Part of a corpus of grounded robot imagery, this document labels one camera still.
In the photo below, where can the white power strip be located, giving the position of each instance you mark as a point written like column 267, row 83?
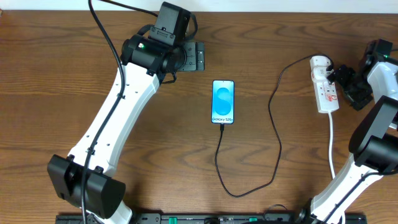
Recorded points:
column 325, row 92

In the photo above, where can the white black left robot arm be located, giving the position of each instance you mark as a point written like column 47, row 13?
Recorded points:
column 85, row 177

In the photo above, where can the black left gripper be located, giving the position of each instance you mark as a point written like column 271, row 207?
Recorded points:
column 195, row 56

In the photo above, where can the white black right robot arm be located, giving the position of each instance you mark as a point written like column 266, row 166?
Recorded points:
column 372, row 151

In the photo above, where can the blue Samsung smartphone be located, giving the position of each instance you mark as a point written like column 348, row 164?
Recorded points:
column 222, row 104

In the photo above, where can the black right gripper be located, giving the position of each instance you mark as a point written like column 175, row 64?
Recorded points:
column 347, row 84

